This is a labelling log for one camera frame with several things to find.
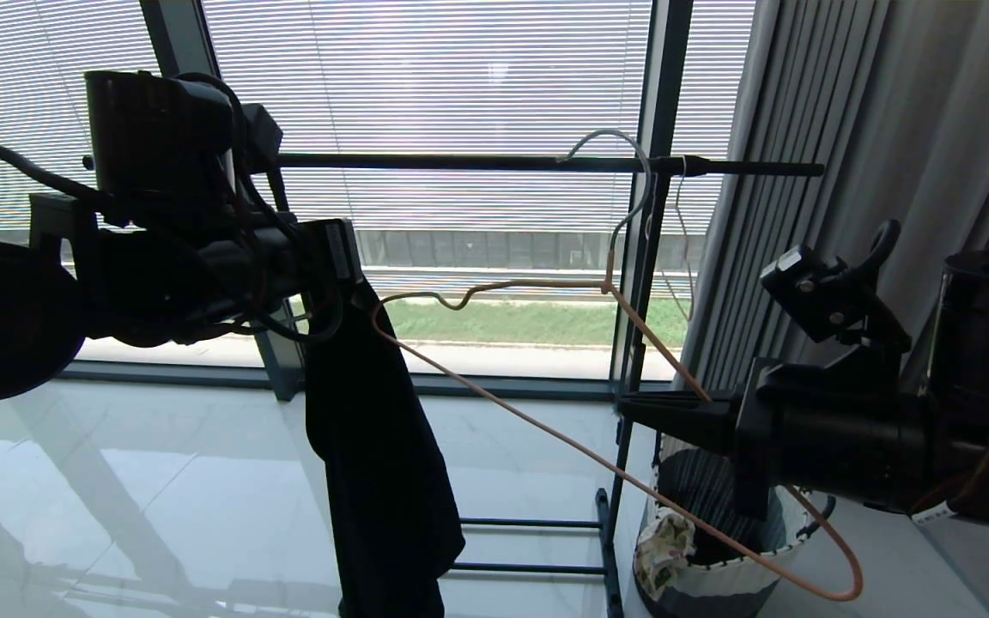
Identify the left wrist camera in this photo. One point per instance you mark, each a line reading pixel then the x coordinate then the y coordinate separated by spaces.
pixel 258 137

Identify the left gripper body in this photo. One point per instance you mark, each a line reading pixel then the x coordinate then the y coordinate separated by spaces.
pixel 288 275

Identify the window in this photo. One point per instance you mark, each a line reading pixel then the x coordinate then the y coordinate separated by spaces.
pixel 460 77

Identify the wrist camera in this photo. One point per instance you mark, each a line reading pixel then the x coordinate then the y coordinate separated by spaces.
pixel 258 137
pixel 812 287

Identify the black clothes rack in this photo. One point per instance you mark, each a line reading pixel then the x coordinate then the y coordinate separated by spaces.
pixel 460 161

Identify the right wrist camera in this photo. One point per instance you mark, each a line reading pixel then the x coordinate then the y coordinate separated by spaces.
pixel 812 287

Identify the grey curtain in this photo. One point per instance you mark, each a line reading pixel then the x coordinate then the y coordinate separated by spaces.
pixel 889 129

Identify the pink clothes hanger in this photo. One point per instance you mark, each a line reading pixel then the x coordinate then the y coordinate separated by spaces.
pixel 683 225
pixel 609 286

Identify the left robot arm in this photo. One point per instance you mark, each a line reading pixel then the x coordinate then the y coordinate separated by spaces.
pixel 5 326

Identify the black short-sleeved shirt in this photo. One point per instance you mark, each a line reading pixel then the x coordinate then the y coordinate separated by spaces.
pixel 374 472

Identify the cream printed garment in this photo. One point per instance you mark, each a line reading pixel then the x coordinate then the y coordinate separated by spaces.
pixel 662 549

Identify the white laundry basket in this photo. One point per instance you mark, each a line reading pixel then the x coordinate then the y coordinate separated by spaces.
pixel 718 588

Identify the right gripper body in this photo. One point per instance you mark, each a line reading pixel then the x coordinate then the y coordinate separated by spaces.
pixel 846 455

